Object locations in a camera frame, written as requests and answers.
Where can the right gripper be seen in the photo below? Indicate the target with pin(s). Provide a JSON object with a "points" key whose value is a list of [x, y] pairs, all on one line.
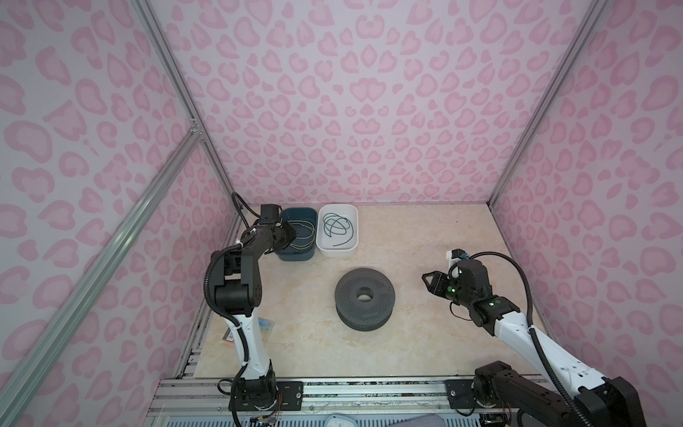
{"points": [[437, 283]]}

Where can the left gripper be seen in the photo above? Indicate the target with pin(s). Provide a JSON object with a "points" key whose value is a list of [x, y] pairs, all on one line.
{"points": [[291, 234]]}

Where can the dark grey spool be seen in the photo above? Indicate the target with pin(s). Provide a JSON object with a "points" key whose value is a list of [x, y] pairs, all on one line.
{"points": [[364, 299]]}

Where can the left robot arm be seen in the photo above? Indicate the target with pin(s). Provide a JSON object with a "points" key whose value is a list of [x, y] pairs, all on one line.
{"points": [[233, 290]]}

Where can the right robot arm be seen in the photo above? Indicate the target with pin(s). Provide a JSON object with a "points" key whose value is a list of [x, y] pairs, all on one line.
{"points": [[580, 395]]}

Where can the dark teal plastic bin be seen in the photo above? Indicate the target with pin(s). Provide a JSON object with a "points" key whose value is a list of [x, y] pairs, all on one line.
{"points": [[305, 221]]}

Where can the white plastic bin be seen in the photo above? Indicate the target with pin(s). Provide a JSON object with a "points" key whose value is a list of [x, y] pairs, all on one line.
{"points": [[338, 230]]}

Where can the pack of highlighter markers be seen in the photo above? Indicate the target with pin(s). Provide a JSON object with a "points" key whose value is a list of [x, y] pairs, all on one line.
{"points": [[266, 327]]}

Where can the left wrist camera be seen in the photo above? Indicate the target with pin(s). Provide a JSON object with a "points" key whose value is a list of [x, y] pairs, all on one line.
{"points": [[270, 214]]}

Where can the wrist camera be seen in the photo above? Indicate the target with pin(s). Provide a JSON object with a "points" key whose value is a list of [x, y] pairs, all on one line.
{"points": [[270, 214], [455, 256]]}

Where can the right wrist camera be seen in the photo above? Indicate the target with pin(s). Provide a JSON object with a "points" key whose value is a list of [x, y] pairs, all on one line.
{"points": [[455, 256]]}

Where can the diagonal aluminium frame bar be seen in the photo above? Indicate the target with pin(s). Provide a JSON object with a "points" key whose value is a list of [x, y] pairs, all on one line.
{"points": [[26, 380]]}

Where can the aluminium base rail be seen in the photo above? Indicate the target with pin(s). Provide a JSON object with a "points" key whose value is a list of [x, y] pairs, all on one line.
{"points": [[361, 401]]}

